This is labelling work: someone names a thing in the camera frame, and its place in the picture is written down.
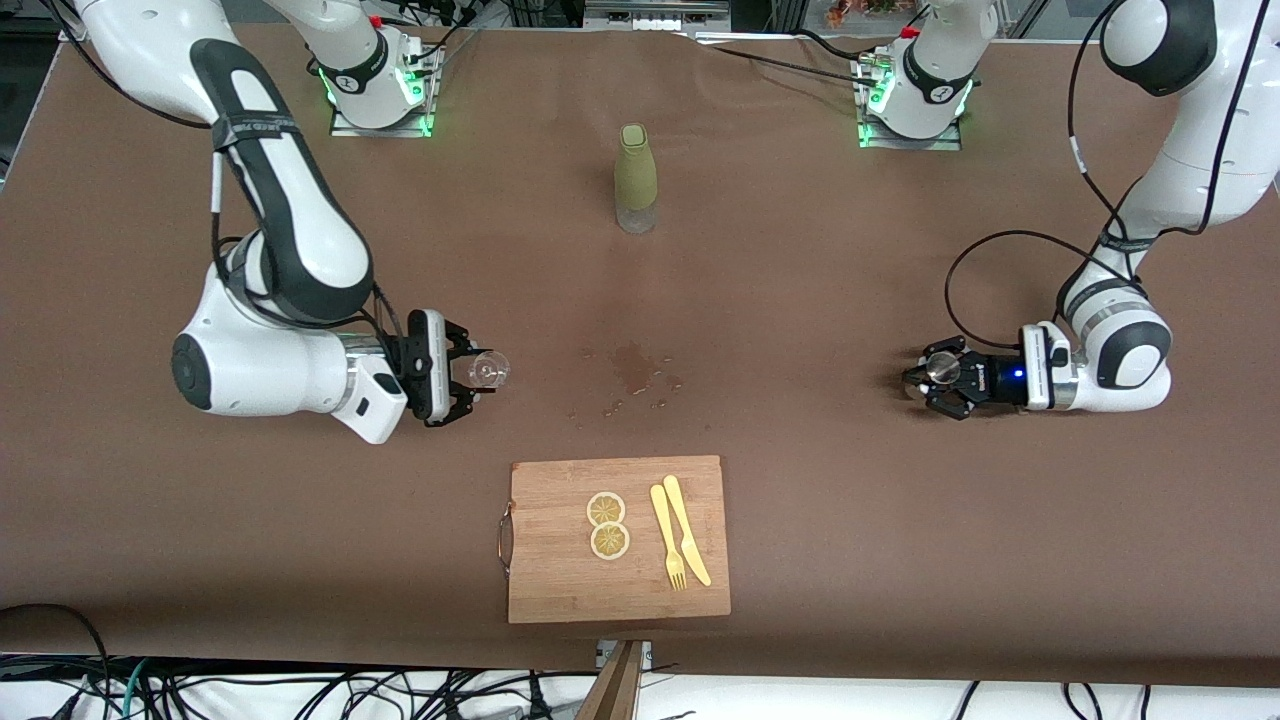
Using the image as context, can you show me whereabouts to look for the wooden cutting board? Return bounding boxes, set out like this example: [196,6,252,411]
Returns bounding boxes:
[497,455,732,625]

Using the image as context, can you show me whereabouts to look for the brown table cover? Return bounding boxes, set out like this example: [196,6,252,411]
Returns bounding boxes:
[0,18,1280,691]

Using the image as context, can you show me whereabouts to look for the yellow plastic fork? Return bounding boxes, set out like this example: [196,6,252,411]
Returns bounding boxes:
[650,484,688,591]

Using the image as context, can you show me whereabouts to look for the olive green bottle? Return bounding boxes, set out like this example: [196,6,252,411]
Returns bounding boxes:
[614,124,659,235]

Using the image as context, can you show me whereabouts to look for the yellow plastic knife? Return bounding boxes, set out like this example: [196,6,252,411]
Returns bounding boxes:
[663,475,713,587]

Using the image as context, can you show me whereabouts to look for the orange red background object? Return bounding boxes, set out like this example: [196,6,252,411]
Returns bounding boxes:
[828,0,921,26]

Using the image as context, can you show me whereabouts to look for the grey power strip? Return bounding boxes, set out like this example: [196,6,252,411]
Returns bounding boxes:
[585,0,731,31]

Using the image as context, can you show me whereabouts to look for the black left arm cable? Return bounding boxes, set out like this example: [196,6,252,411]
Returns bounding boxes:
[945,0,1256,351]

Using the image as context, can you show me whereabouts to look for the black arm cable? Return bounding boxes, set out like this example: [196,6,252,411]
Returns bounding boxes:
[40,0,413,351]
[945,0,1256,351]

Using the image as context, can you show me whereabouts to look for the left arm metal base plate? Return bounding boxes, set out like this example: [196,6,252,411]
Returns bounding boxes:
[855,50,966,151]

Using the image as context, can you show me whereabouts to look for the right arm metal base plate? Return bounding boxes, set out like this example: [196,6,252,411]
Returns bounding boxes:
[330,40,443,139]

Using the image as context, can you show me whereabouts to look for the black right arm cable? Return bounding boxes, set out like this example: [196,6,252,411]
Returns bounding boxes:
[40,0,413,351]

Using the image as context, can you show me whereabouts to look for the black base cable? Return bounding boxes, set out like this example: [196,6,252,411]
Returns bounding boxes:
[690,30,881,91]

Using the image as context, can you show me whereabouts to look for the teal floor cable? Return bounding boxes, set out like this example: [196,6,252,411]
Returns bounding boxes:
[118,658,151,720]

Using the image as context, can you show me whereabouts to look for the black looped floor cable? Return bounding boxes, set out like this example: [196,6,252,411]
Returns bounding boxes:
[0,603,111,720]

